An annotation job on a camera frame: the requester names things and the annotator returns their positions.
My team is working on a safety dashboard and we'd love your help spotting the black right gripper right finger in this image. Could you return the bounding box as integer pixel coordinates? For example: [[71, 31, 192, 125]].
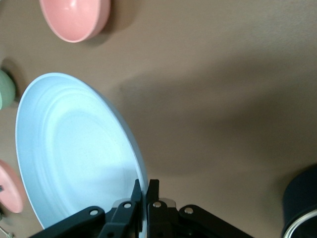
[[146, 179, 253, 238]]

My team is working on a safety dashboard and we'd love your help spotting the pink bowl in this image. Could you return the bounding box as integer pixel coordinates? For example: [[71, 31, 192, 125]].
[[39, 0, 111, 43]]

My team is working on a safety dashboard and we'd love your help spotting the pink plate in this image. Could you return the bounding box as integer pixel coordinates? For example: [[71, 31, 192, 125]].
[[0, 158, 27, 214]]

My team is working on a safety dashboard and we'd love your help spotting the light green bowl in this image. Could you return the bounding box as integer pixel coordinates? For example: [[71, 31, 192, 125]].
[[0, 69, 17, 111]]

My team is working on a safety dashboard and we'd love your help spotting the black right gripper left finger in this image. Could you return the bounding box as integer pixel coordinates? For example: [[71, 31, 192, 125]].
[[28, 178, 143, 238]]

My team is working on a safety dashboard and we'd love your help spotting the light blue plate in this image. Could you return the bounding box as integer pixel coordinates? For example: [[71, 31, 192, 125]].
[[15, 72, 149, 238]]

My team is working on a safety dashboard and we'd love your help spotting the dark navy round container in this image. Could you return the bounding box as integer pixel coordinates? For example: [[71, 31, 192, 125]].
[[281, 163, 317, 238]]

